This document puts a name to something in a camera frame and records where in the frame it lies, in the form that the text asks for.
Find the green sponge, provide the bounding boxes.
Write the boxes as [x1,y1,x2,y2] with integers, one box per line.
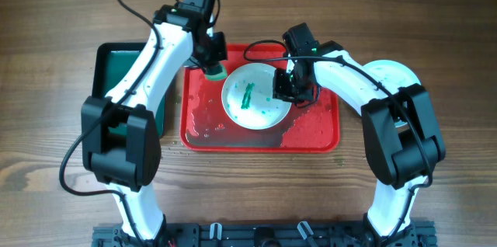
[204,63,228,82]

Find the white plate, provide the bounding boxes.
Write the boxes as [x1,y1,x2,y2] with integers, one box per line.
[221,63,292,130]

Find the light blue plate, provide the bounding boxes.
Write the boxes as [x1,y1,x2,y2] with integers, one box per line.
[361,60,421,127]

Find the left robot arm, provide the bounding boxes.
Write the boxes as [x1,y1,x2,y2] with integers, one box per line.
[76,0,228,246]

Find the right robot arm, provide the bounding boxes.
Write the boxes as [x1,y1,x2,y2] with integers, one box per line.
[273,23,446,246]

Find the red plastic tray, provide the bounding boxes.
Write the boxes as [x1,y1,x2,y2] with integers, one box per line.
[179,44,340,153]

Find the dark green tray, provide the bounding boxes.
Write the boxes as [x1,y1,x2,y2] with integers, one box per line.
[91,43,170,138]

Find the left black cable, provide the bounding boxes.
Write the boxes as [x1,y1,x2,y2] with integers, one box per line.
[57,0,182,240]

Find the black cable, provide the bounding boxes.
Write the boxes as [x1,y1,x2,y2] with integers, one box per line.
[243,39,434,240]
[57,0,182,240]

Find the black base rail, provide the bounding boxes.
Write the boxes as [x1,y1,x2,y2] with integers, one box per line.
[91,221,438,247]

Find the right black cable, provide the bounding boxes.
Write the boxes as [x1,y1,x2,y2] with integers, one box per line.
[243,39,434,240]

